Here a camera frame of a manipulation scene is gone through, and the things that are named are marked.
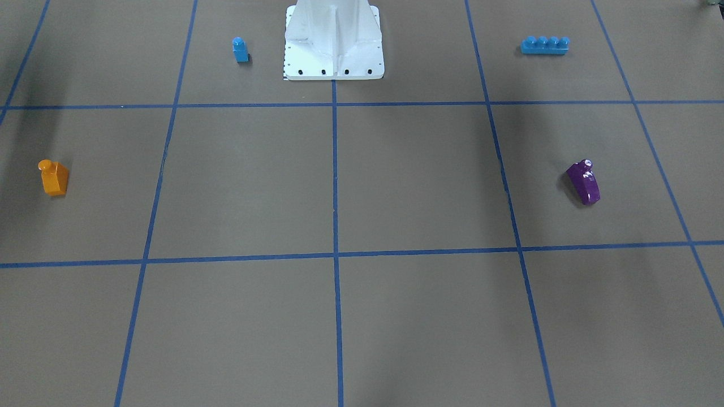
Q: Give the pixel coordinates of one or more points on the small blue block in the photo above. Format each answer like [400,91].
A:
[239,50]

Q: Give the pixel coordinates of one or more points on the long blue stud brick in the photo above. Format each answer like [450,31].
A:
[545,46]

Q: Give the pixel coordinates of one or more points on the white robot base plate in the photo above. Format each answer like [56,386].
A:
[333,40]

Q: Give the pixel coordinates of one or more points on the orange trapezoid block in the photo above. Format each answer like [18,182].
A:
[54,177]

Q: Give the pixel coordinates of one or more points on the purple trapezoid block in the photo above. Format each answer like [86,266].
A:
[584,181]

